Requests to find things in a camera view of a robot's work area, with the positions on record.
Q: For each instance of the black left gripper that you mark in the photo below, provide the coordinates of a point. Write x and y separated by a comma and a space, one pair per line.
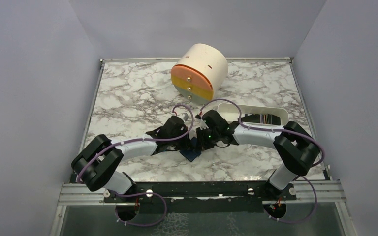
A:
185, 145

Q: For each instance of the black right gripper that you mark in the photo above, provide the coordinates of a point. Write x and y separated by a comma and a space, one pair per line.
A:
202, 144

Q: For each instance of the white rectangular plastic tray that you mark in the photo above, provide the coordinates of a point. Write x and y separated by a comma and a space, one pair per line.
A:
230, 113

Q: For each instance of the blue card holder wallet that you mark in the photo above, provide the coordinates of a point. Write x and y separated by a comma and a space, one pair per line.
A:
191, 154

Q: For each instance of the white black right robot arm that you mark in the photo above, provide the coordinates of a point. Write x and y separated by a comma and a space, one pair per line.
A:
296, 148

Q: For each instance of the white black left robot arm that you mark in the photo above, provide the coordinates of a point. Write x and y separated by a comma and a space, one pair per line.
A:
96, 164

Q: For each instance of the round beige drawer cabinet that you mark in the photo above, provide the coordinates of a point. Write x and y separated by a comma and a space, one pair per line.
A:
199, 73

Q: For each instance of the black metal base rail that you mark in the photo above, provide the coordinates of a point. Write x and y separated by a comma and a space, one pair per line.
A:
200, 197

